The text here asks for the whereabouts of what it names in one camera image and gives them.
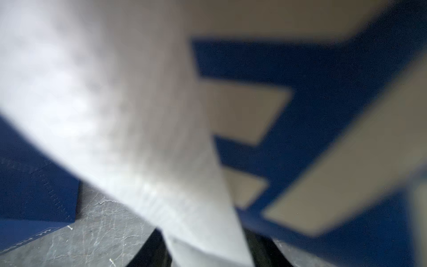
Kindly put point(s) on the blue cream takeout bag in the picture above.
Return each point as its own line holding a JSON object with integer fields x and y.
{"x": 300, "y": 120}
{"x": 37, "y": 196}

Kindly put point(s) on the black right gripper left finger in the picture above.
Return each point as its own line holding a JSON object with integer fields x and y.
{"x": 153, "y": 253}

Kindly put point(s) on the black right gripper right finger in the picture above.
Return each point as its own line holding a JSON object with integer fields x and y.
{"x": 264, "y": 251}

